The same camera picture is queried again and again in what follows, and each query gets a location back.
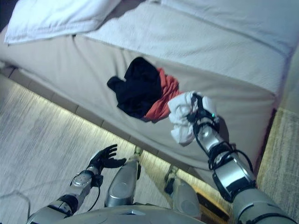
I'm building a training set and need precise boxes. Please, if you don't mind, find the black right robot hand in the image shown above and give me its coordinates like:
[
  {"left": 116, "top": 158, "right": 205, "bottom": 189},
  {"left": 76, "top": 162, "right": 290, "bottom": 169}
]
[{"left": 186, "top": 91, "right": 221, "bottom": 131}]

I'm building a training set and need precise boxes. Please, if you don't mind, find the white pillow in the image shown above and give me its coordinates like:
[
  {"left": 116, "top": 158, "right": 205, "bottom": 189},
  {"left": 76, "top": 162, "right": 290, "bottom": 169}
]
[{"left": 4, "top": 0, "right": 122, "bottom": 45}]

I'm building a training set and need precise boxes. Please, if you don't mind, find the white cloth garment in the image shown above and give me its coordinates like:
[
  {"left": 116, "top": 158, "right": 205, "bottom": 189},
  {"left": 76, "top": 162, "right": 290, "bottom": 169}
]
[{"left": 167, "top": 91, "right": 220, "bottom": 147}]

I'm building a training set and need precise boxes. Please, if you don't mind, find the silver robot torso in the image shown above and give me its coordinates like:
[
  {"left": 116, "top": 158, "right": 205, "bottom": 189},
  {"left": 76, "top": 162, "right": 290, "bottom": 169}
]
[{"left": 52, "top": 205, "right": 206, "bottom": 224}]

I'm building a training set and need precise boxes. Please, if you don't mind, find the silver left robot leg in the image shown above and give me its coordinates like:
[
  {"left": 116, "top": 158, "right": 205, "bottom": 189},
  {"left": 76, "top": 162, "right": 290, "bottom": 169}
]
[{"left": 104, "top": 146, "right": 143, "bottom": 208}]

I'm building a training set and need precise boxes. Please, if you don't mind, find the silver right robot leg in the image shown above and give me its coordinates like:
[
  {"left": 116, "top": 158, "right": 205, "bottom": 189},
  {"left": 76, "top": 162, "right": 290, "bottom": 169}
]
[{"left": 164, "top": 165, "right": 201, "bottom": 220}]

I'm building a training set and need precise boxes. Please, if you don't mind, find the beige bed mattress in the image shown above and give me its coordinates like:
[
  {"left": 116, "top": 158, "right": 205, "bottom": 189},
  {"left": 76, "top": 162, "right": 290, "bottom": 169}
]
[{"left": 0, "top": 0, "right": 299, "bottom": 191}]

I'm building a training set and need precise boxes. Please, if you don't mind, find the white quilted duvet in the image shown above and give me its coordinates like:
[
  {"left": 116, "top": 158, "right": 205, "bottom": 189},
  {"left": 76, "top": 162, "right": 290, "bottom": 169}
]
[{"left": 81, "top": 0, "right": 299, "bottom": 98}]

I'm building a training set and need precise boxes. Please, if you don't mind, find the silver robot leg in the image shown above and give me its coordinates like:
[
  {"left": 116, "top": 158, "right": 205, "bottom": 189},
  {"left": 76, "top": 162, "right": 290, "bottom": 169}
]
[
  {"left": 164, "top": 165, "right": 201, "bottom": 220},
  {"left": 104, "top": 146, "right": 143, "bottom": 208}
]

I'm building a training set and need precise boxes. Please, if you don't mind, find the tan carpet rug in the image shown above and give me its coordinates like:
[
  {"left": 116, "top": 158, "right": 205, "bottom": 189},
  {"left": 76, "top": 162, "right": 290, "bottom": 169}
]
[{"left": 256, "top": 108, "right": 299, "bottom": 221}]

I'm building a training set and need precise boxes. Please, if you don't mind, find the red garment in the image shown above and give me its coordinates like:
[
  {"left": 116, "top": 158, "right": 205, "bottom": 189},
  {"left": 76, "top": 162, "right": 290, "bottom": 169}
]
[{"left": 143, "top": 67, "right": 185, "bottom": 123}]

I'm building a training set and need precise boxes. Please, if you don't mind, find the black garment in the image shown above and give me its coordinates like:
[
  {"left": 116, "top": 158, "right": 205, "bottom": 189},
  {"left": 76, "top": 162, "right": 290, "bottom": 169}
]
[{"left": 107, "top": 56, "right": 163, "bottom": 119}]

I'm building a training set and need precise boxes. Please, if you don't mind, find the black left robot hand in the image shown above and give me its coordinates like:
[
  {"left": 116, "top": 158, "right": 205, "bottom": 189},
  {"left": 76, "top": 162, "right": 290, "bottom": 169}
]
[{"left": 87, "top": 144, "right": 127, "bottom": 175}]

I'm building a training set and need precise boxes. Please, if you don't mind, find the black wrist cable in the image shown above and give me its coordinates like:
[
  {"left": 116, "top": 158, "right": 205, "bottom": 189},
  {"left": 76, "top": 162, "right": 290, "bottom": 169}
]
[{"left": 87, "top": 174, "right": 105, "bottom": 212}]

